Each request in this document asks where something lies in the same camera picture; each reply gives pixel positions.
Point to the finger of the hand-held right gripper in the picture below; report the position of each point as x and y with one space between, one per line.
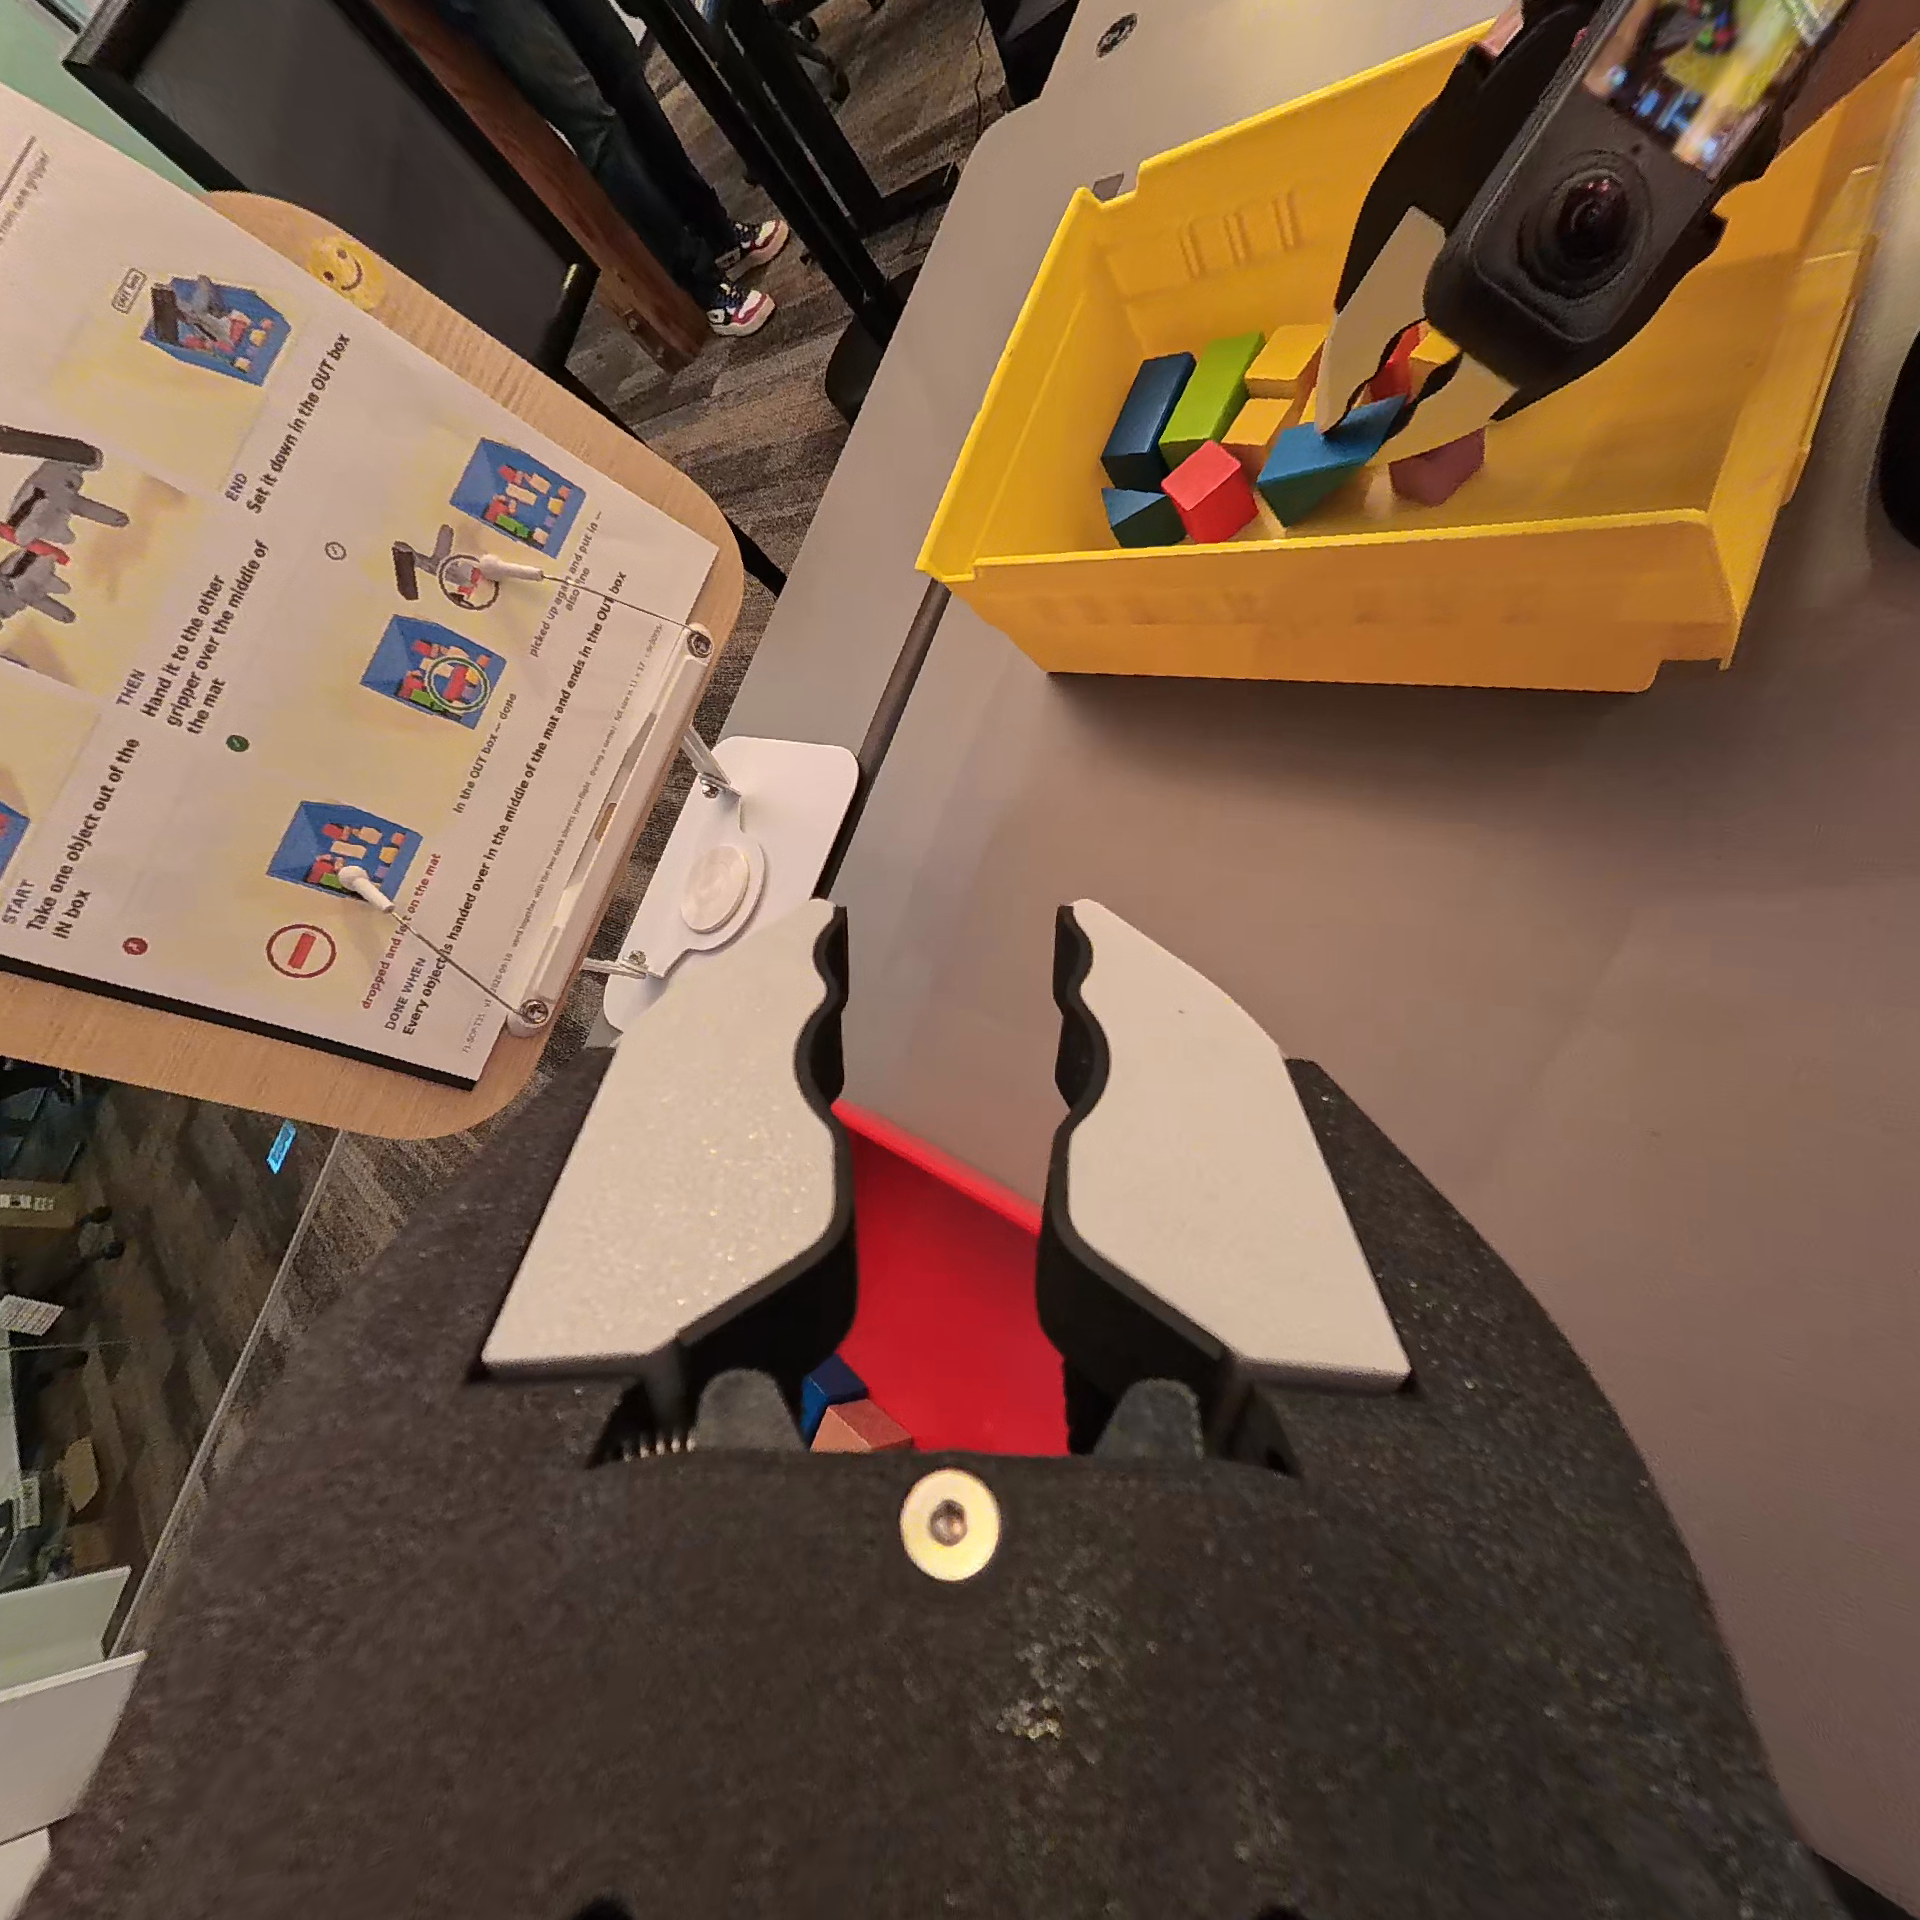
1381 323
1469 399

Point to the small blue wooden block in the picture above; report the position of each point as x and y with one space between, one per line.
831 1396

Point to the black desk frame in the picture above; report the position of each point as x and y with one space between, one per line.
809 135

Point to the red wooden cube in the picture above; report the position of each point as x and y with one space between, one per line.
1208 494

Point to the printed instruction sheet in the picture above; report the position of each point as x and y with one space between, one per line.
300 599

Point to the long green wooden block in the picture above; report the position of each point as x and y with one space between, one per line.
1208 399

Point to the red wooden block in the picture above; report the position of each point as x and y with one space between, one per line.
1396 359

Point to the long dark blue wooden block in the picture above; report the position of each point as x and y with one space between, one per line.
1148 422

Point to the red plastic bin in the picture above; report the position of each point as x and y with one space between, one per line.
930 1277

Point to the yellow smiley sticker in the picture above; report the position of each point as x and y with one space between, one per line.
345 269

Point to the white board stand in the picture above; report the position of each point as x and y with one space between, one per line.
786 797

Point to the dark grey panel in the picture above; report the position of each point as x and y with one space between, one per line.
300 106

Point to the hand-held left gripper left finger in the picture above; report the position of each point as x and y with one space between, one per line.
674 1186

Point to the white box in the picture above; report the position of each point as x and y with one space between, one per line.
59 1725

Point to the dark teal triangular block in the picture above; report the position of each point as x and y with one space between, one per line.
1137 523

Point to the yellow wooden cube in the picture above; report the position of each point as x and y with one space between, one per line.
1258 426
1285 359

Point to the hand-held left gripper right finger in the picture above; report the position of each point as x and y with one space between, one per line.
1213 1186

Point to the blue triangular wooden block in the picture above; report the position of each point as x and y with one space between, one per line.
1319 474

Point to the yellow plastic bin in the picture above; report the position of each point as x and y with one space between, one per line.
1349 599

